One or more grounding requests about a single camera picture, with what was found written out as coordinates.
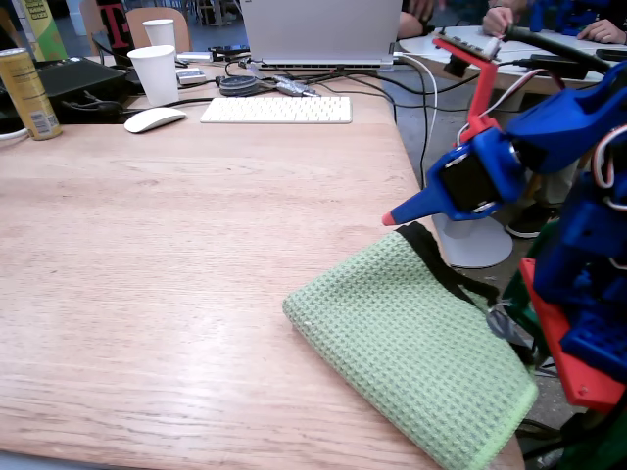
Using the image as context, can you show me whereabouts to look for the green waffle cloth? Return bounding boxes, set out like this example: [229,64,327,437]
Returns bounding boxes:
[282,220,540,470]

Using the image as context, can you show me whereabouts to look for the black banner magenta letter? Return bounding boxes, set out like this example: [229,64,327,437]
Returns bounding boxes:
[95,0,136,50]

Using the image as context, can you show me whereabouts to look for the white computer mouse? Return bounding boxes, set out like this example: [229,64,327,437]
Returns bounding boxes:
[122,107,188,134]

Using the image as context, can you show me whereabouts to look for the green clamp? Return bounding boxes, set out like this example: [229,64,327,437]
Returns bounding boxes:
[555,408,627,470]
[499,219,559,363]

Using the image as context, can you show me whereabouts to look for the grey table pedestal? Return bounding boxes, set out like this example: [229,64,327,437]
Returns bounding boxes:
[430,214,514,269]

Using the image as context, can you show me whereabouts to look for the silver laptop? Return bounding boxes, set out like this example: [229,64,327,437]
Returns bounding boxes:
[238,0,404,70]

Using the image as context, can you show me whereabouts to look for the black power adapter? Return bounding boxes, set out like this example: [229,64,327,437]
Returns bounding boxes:
[528,54,592,79]

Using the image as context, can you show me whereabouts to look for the coiled black cable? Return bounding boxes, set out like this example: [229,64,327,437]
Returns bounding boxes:
[217,74,261,98]

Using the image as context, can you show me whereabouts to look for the grey tape piece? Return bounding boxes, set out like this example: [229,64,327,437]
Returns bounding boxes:
[486,299,535,350]

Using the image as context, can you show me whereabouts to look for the black shoe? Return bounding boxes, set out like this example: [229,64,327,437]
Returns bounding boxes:
[504,203,559,240]

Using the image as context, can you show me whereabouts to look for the yellow drink can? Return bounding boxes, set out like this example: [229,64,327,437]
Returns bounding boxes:
[0,47,64,142]

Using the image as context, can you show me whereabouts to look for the blue gripper black motor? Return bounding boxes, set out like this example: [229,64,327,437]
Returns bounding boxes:
[380,127,529,228]

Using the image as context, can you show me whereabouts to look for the red robot base plate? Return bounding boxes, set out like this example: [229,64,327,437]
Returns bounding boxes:
[518,258,627,410]

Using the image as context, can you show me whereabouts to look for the yellow green carton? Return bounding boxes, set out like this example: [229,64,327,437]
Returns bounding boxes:
[17,0,70,63]

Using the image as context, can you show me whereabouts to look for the white paper cup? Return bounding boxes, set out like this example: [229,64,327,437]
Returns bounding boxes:
[125,44,180,108]
[141,18,176,49]

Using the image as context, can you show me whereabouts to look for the white keyboard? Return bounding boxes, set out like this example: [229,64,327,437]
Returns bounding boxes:
[199,96,353,124]

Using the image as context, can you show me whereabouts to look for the grey taped adapter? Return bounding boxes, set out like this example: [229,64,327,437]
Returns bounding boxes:
[271,74,319,98]

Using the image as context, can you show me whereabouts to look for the red camera mount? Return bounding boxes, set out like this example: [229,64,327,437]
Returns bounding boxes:
[432,34,504,146]

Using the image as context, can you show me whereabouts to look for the black box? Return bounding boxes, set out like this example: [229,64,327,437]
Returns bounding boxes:
[36,56,143,124]

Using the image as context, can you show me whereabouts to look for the white round table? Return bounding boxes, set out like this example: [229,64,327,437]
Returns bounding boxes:
[397,24,627,97]

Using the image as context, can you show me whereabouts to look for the wooden chair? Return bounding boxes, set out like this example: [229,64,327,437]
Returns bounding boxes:
[124,7,192,54]

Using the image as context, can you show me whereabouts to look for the thick black cable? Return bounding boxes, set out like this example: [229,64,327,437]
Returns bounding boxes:
[504,26,613,74]

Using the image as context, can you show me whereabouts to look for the small silver device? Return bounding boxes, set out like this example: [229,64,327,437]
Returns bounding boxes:
[174,68,207,87]

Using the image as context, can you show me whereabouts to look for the beige trouser legs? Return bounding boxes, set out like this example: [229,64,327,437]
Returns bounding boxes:
[526,161,582,210]

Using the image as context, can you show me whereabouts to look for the white cable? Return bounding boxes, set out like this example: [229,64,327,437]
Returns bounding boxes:
[391,51,440,192]

